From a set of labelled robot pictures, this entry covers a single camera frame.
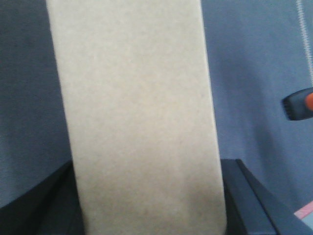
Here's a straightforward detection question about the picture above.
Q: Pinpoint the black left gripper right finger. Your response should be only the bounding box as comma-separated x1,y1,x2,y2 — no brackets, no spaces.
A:
221,159,313,235

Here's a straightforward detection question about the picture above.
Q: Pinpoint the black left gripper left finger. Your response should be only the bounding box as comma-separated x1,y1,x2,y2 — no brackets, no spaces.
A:
0,161,85,235

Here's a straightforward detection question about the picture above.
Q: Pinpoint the orange black barcode scanner gun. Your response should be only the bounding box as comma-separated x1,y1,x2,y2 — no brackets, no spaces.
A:
282,88,313,121

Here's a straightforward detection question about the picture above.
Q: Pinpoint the brown cardboard package box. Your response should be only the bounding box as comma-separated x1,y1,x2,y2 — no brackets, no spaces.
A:
46,0,226,235

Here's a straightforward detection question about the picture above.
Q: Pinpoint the dark grey fabric mat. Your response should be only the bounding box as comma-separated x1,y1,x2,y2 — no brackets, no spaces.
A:
0,0,313,235

